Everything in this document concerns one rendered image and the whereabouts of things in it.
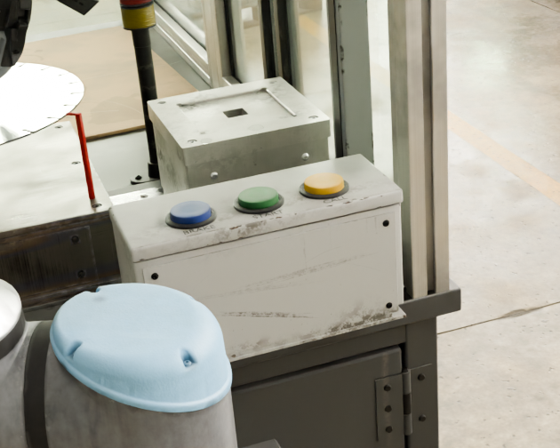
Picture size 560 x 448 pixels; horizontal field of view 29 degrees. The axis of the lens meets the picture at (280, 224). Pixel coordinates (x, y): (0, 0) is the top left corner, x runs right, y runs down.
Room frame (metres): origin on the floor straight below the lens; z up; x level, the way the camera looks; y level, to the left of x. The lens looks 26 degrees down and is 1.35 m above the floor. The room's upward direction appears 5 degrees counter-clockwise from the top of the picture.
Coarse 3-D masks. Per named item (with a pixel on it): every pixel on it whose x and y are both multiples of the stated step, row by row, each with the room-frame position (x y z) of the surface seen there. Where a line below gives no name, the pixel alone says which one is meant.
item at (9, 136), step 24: (24, 72) 1.32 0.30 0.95; (48, 72) 1.32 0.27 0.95; (0, 96) 1.24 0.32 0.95; (24, 96) 1.23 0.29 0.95; (48, 96) 1.22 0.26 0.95; (72, 96) 1.21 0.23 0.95; (0, 120) 1.15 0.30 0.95; (24, 120) 1.15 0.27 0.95; (48, 120) 1.14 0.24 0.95; (0, 144) 1.08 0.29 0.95
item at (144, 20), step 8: (120, 8) 1.42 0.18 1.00; (128, 8) 1.41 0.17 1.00; (136, 8) 1.41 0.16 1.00; (144, 8) 1.41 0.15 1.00; (152, 8) 1.42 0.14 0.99; (128, 16) 1.41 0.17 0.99; (136, 16) 1.41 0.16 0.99; (144, 16) 1.41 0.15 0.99; (152, 16) 1.42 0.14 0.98; (128, 24) 1.41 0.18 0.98; (136, 24) 1.41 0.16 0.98; (144, 24) 1.41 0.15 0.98; (152, 24) 1.42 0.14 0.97
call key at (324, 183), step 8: (312, 176) 1.02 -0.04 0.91; (320, 176) 1.02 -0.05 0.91; (328, 176) 1.02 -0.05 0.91; (336, 176) 1.02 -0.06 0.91; (304, 184) 1.01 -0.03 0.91; (312, 184) 1.00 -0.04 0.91; (320, 184) 1.00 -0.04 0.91; (328, 184) 1.00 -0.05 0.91; (336, 184) 1.00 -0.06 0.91; (312, 192) 0.99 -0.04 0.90; (320, 192) 0.99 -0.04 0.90; (328, 192) 0.99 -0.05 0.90
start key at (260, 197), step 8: (248, 192) 1.00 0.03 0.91; (256, 192) 0.99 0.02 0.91; (264, 192) 0.99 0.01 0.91; (272, 192) 0.99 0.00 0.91; (240, 200) 0.98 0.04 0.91; (248, 200) 0.98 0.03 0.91; (256, 200) 0.97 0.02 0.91; (264, 200) 0.97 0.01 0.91; (272, 200) 0.97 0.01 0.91; (248, 208) 0.97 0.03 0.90; (256, 208) 0.97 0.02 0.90
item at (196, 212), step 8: (176, 208) 0.97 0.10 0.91; (184, 208) 0.97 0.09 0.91; (192, 208) 0.97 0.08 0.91; (200, 208) 0.97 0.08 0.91; (208, 208) 0.97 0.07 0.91; (176, 216) 0.95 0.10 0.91; (184, 216) 0.95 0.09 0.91; (192, 216) 0.95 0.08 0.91; (200, 216) 0.95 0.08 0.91; (208, 216) 0.96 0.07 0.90
